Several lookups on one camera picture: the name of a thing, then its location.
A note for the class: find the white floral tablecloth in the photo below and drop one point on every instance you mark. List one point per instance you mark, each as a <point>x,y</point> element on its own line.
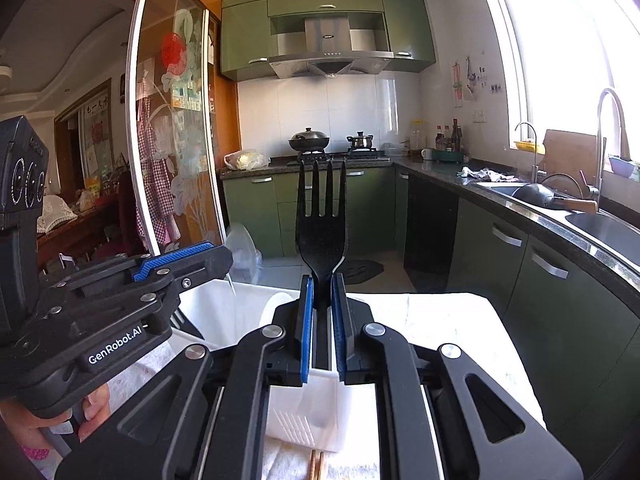
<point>224,315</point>

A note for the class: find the green lower cabinets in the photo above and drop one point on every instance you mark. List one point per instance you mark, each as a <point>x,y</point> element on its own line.
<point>574,322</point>

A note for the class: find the wooden dining table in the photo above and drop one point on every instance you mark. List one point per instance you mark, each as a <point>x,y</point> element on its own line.
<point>79,237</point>

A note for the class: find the green upper cabinets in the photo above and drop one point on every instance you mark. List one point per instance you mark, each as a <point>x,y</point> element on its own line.
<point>246,42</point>

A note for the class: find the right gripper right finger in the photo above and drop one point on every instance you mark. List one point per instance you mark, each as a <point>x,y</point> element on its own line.
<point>440,415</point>

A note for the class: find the stainless steel sink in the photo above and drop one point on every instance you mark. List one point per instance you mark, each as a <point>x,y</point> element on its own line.
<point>610,240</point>

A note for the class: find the person's left hand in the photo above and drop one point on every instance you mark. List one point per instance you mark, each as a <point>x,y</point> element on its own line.
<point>26,427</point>

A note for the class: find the wooden chopstick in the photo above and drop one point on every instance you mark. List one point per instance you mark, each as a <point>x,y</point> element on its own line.
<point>319,465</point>
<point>312,466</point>

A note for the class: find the dark floor mat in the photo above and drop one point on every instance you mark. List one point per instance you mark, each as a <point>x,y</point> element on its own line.
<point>358,271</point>

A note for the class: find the grey dish cloth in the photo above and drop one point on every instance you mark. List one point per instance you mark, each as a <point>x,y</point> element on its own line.
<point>485,175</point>

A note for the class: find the black pan in sink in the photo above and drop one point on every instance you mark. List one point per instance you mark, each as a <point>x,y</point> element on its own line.
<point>538,195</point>

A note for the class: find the red checkered apron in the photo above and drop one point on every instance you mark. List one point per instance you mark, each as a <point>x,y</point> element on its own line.
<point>156,177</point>

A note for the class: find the green cabinets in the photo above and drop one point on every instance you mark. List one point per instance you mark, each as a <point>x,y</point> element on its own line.
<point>246,42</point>
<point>574,322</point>

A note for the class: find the condiment bottles tray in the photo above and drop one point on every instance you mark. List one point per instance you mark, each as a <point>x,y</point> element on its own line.
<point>448,143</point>

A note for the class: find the black plastic fork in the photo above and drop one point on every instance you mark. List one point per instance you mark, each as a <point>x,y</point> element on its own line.
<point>321,238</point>

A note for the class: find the white trash bin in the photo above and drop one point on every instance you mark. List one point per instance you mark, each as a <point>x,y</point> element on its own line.
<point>247,259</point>

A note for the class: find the tall chrome kitchen faucet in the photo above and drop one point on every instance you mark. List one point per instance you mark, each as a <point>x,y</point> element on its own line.
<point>611,125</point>

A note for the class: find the steel range hood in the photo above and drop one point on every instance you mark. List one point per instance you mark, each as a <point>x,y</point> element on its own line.
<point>330,44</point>

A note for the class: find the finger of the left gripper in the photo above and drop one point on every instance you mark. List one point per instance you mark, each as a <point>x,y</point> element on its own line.
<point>197,263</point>

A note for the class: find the small steel pot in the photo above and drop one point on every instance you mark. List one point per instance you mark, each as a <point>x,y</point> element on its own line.
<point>360,142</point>

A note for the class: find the small chrome faucet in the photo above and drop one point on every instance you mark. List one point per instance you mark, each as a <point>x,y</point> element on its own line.
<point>533,149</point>

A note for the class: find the white plastic bag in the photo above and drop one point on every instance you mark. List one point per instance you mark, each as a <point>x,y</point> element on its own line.
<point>245,160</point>

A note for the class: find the black wok with lid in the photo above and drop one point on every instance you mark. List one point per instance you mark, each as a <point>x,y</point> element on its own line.
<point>309,141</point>

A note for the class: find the glass sliding door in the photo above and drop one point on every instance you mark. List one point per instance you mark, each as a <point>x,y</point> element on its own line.
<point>172,57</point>

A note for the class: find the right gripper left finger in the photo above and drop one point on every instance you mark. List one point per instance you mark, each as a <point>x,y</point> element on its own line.
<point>203,416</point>

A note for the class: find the wooden cutting board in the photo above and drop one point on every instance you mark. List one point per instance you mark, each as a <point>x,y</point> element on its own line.
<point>567,152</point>

